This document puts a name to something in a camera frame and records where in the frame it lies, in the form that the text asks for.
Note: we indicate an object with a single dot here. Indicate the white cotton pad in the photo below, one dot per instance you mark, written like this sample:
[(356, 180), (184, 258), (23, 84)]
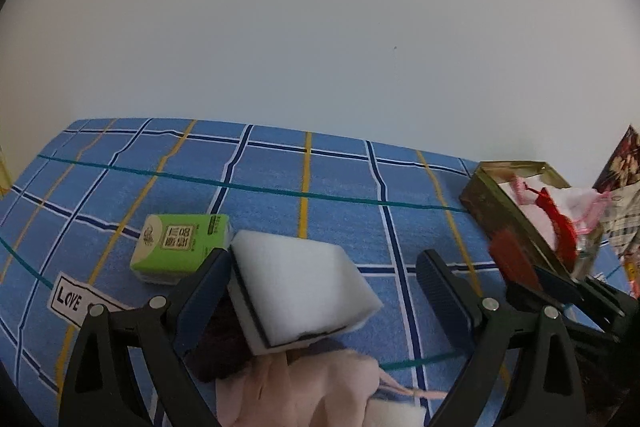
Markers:
[(395, 414)]

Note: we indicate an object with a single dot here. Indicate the white sponge with dark layer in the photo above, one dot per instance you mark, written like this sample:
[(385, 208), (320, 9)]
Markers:
[(300, 277)]

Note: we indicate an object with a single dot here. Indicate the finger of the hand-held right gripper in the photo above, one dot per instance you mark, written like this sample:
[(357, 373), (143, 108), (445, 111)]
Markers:
[(530, 296), (557, 282)]

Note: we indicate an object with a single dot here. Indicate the plaid patchwork fabric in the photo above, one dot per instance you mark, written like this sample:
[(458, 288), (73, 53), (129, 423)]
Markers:
[(625, 162)]

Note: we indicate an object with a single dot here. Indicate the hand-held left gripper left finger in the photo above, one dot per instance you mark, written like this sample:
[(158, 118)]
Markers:
[(202, 302)]

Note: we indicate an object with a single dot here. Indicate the red fabric pouch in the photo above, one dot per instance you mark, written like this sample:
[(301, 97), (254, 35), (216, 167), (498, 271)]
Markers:
[(510, 257)]

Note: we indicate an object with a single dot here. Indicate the blue plaid bed sheet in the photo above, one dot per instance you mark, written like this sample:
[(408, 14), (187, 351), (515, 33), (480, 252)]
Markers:
[(300, 167)]

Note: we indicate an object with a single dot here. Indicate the white gauze cloth pink trim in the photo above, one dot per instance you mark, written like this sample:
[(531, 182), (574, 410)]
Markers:
[(575, 202)]

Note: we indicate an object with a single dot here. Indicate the green tissue packet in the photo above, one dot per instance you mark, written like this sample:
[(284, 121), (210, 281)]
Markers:
[(175, 242)]

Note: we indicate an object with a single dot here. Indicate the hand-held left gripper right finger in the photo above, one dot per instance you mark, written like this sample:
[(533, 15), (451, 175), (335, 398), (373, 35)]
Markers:
[(445, 302)]

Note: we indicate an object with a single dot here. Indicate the gold metal tin box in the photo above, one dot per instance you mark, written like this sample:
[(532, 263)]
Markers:
[(480, 202)]

